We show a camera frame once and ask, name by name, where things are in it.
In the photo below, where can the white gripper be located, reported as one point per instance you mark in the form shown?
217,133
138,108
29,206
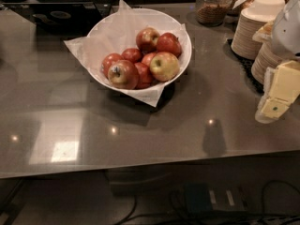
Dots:
287,37

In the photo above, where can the yellow-red apple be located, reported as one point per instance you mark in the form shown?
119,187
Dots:
164,66

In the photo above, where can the red apple back right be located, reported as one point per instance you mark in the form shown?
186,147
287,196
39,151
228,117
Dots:
168,42

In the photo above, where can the red apple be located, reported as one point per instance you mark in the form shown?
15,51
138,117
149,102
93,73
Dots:
108,61
168,42
133,55
146,40
146,77
148,58

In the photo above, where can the red apple front middle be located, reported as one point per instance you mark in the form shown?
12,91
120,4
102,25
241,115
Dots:
146,77

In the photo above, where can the red apple back centre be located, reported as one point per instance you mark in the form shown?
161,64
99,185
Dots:
146,40

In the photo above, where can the red apple middle back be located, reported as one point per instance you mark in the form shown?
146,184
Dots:
133,55

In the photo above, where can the red-yellow apple front left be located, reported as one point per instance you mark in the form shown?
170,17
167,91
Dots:
123,75

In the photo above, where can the white bowl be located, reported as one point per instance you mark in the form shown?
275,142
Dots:
118,32

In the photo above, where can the red apple far left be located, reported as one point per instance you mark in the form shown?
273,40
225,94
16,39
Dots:
108,61

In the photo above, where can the front stack of paper plates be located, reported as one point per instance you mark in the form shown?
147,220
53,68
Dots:
265,59

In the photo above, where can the stack of paper plates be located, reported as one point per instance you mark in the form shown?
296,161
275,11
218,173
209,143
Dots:
250,21
265,59

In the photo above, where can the black rubber mat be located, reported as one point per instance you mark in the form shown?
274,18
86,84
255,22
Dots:
251,82

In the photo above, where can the back stack of paper plates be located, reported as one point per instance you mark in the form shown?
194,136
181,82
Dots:
250,21

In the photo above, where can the glass jar with cereal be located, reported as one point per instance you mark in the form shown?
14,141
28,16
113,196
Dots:
212,12

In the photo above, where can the dark box under table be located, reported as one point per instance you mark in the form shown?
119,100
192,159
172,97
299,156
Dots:
202,199

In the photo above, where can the white paper liner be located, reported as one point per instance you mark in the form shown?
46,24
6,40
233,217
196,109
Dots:
149,97

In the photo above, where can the black tray with cups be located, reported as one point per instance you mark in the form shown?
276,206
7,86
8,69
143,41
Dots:
62,18

